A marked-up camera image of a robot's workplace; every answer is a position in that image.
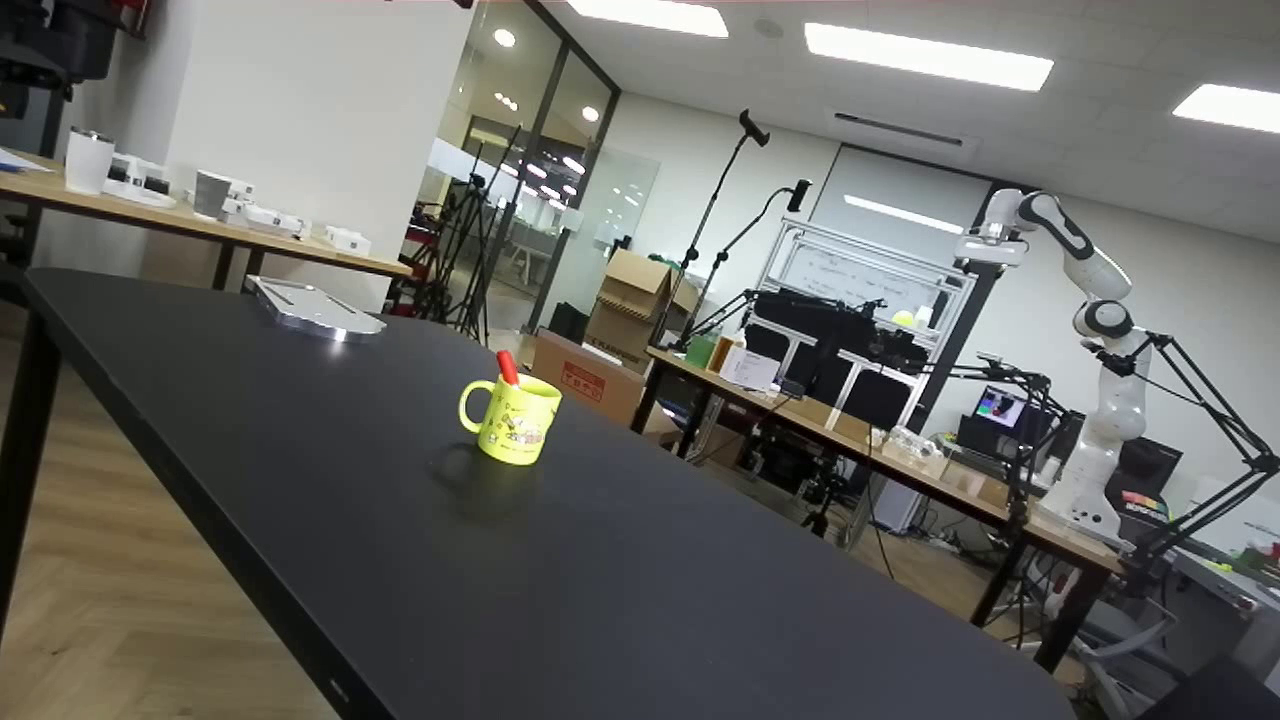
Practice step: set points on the red capped white marker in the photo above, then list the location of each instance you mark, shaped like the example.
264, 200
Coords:
507, 366

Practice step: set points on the yellow ceramic mug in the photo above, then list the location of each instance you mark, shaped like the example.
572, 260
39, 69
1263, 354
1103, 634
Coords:
512, 425

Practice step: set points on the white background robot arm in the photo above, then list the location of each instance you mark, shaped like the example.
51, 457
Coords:
1103, 320

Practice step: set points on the cardboard box with red print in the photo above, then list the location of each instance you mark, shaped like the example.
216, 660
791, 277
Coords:
586, 378

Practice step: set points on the stacked plain cardboard boxes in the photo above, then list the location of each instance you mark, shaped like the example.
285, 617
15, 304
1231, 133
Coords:
635, 304

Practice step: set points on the short black microphone stand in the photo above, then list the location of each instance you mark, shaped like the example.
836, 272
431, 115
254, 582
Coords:
752, 222

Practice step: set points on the black equipment on rack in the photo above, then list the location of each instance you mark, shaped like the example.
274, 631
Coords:
832, 329

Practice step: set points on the tall black microphone stand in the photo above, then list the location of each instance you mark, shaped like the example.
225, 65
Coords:
725, 172

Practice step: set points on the black tripod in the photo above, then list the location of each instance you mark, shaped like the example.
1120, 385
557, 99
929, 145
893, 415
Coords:
470, 245

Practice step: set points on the yellow-green ball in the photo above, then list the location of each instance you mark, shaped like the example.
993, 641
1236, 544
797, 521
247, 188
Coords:
904, 320

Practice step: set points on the long wooden desk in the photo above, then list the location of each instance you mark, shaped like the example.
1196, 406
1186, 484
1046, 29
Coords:
921, 464

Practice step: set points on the small white box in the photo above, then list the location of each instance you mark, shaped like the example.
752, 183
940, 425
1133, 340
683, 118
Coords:
345, 239
274, 222

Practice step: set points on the rectangular ceiling light panel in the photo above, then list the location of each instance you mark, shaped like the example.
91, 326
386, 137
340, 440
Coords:
927, 58
1235, 105
655, 15

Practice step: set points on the small lit monitor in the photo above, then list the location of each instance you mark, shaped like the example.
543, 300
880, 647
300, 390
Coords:
1002, 406

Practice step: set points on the light wooden side table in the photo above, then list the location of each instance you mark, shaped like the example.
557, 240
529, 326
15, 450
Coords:
200, 224

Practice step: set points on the small white black device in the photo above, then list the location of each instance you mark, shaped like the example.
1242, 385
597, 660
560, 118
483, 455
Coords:
136, 177

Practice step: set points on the black table leg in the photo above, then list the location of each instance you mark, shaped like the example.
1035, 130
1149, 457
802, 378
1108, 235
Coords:
24, 455

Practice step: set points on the white metal frame rack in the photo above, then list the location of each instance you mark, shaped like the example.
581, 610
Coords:
873, 260

